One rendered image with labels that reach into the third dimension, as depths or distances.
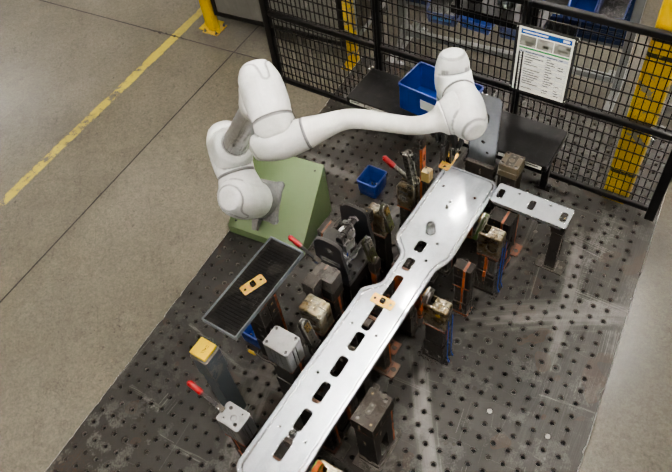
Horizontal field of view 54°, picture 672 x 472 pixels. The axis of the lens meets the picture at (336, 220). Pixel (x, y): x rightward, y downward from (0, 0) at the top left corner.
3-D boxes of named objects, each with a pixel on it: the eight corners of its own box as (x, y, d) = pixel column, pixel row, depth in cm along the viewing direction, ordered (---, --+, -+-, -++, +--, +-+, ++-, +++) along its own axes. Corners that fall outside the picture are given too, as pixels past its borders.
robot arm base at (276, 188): (238, 225, 283) (232, 225, 278) (247, 174, 281) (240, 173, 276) (276, 234, 277) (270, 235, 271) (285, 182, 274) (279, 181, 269)
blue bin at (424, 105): (460, 134, 264) (462, 110, 254) (398, 107, 278) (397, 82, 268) (482, 111, 272) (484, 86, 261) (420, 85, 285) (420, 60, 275)
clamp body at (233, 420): (261, 478, 221) (237, 439, 193) (235, 461, 225) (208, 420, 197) (277, 454, 225) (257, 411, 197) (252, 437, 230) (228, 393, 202)
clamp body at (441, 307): (445, 370, 238) (448, 322, 211) (415, 355, 243) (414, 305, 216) (457, 350, 242) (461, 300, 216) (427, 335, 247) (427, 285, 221)
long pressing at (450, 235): (290, 512, 186) (289, 510, 184) (228, 469, 195) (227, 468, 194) (500, 184, 252) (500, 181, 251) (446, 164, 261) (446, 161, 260)
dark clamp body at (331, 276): (344, 346, 248) (333, 291, 219) (315, 331, 254) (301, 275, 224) (359, 324, 254) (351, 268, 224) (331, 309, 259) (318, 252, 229)
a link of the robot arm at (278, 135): (306, 146, 199) (292, 104, 200) (251, 167, 202) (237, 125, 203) (315, 152, 212) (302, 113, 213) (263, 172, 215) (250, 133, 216)
